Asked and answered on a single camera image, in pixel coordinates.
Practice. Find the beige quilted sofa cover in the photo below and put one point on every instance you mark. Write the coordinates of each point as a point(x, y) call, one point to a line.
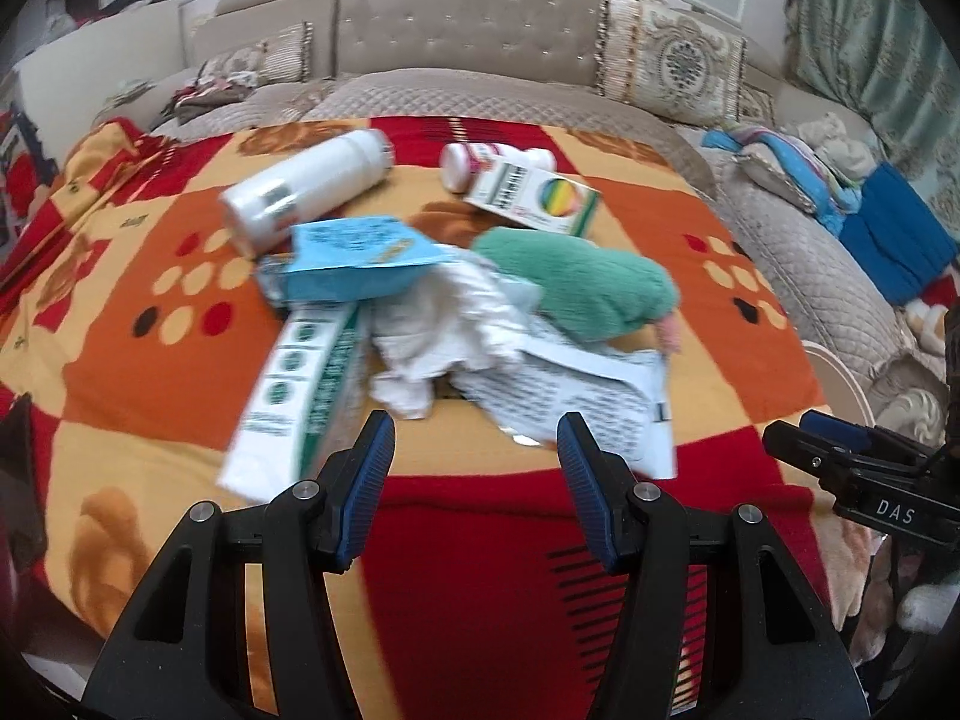
point(487, 97)
point(795, 270)

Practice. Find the red and white plush toy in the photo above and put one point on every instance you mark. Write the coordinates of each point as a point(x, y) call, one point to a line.
point(926, 315)

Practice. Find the plain beige cushion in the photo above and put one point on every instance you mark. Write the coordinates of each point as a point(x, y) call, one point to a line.
point(772, 172)

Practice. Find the cream crumpled cloth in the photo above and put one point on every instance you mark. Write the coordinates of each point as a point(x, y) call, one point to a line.
point(840, 142)

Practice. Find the blue striped towel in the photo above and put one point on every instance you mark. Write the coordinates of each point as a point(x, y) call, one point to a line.
point(795, 146)

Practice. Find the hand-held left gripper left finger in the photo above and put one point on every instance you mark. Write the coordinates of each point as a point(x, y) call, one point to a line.
point(371, 480)

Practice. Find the white box with rainbow circle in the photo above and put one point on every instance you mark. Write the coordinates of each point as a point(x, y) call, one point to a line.
point(525, 199)

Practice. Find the green patterned curtain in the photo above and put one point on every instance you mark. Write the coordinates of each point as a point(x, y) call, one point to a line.
point(870, 37)

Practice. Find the beige round trash bin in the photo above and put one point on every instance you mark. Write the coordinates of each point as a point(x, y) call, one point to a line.
point(847, 382)

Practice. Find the large white plastic bottle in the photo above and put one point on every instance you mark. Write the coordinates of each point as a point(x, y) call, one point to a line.
point(300, 187)

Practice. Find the white tissue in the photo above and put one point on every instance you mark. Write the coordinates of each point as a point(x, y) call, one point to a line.
point(442, 322)

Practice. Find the blue wet wipe packet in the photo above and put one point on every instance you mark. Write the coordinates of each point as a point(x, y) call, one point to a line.
point(345, 255)

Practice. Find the beige tufted sofa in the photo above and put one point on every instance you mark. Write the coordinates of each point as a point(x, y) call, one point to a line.
point(465, 15)

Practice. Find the small white pill bottle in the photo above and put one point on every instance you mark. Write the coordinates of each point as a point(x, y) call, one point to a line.
point(454, 165)

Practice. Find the blue padded cloth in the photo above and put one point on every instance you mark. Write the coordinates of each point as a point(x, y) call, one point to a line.
point(900, 240)

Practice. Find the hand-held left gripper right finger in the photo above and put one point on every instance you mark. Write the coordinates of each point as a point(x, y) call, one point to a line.
point(581, 487)

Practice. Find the orange red printed blanket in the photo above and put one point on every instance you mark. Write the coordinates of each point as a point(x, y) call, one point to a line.
point(187, 375)

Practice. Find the white printed paper leaflet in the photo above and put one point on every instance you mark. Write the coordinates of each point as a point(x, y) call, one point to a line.
point(570, 390)

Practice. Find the large patterned beige pillow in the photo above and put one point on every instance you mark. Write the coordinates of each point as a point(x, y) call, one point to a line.
point(675, 52)

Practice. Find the dark red cloth pile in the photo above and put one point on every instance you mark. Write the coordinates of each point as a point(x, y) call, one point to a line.
point(210, 97)

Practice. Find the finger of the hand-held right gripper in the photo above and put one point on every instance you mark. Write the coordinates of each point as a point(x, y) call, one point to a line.
point(795, 446)
point(844, 431)

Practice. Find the white and green carton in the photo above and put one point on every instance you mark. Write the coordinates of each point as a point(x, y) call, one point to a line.
point(300, 390)

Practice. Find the green fuzzy sock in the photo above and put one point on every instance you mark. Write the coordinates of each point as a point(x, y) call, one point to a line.
point(585, 285)

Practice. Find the small patterned beige pillow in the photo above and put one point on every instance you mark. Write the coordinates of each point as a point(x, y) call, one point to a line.
point(262, 56)

